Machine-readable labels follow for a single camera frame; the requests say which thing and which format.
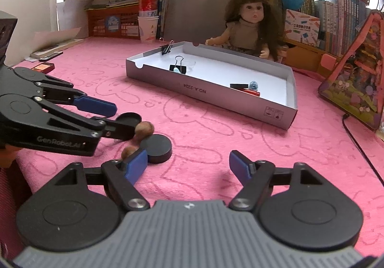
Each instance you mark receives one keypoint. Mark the orange plastic basket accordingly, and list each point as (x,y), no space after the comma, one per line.
(99,24)

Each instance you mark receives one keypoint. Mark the flat books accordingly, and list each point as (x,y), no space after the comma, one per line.
(57,49)

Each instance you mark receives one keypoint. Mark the yellow cardboard box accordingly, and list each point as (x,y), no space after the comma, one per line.
(303,58)

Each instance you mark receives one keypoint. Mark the colourful triangular toy house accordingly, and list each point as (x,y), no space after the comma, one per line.
(357,82)

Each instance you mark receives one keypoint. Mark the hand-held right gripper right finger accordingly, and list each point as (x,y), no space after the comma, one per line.
(238,164)

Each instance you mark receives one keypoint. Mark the blue upright books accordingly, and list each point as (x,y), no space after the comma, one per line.
(163,0)

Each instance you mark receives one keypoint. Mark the white paper cup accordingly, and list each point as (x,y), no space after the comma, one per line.
(148,29)

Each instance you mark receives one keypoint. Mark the black binder clip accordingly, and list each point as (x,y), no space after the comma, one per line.
(180,69)
(166,49)

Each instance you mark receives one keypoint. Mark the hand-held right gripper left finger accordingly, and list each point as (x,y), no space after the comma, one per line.
(138,163)

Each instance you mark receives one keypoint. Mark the row of upright books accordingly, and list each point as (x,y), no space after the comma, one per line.
(339,15)

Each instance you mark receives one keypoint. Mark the pink printed blanket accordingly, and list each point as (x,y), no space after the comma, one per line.
(210,142)

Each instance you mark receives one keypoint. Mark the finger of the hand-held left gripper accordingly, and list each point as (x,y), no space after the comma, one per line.
(96,106)
(117,133)

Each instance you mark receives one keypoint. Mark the thin red stick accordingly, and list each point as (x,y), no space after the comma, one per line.
(252,92)

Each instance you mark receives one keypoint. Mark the white paper sheet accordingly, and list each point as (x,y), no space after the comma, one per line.
(72,18)

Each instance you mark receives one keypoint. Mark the white colourful printed box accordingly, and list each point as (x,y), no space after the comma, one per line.
(301,28)

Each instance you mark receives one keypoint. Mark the red drink can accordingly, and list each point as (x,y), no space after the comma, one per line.
(148,5)

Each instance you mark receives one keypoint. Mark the grey plastic storage box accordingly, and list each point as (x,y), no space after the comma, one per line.
(195,9)

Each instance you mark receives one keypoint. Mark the black round disc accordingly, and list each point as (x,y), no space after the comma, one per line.
(156,146)

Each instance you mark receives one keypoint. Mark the grey cardboard box tray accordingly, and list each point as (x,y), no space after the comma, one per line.
(240,73)

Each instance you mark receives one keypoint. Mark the folded white cardboard sheet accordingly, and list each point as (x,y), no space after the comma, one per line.
(54,38)

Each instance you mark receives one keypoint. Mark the brown-haired doll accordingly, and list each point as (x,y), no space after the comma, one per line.
(246,34)

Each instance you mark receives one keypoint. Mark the small red flat box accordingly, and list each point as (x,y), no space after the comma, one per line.
(43,67)

